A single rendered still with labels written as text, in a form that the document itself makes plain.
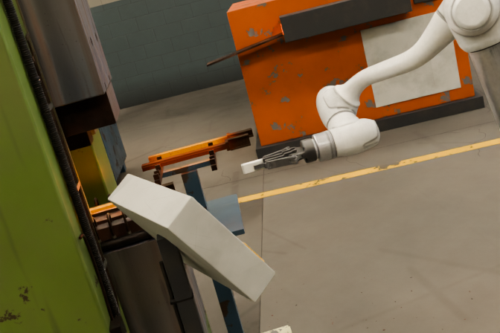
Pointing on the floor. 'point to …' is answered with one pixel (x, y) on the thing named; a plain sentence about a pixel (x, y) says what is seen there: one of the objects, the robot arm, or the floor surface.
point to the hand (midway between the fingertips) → (253, 166)
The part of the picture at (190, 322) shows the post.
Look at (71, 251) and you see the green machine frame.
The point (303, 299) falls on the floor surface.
